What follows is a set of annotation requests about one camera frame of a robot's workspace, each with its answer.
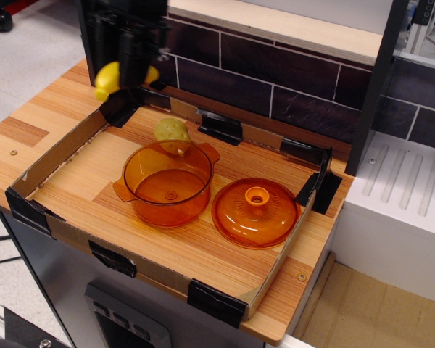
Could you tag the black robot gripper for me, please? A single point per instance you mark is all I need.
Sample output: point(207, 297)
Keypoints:
point(143, 27)

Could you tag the yellow plastic banana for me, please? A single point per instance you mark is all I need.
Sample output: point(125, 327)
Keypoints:
point(107, 81)

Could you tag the orange transparent plastic pot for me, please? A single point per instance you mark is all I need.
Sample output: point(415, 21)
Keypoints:
point(168, 183)

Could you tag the orange transparent pot lid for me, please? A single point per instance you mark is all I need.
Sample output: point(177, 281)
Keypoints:
point(255, 213)

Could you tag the cardboard fence with black tape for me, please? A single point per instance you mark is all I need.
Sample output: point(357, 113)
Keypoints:
point(68, 194)

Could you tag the yellow plastic cheese piece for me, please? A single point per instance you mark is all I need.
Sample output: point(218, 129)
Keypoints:
point(173, 136)

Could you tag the black caster wheel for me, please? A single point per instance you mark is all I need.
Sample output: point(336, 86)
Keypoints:
point(6, 21)

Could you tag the grey toy oven front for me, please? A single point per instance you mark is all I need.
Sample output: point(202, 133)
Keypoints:
point(121, 325)

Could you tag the white ribbed sink drainboard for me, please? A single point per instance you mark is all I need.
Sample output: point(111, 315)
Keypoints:
point(386, 228)

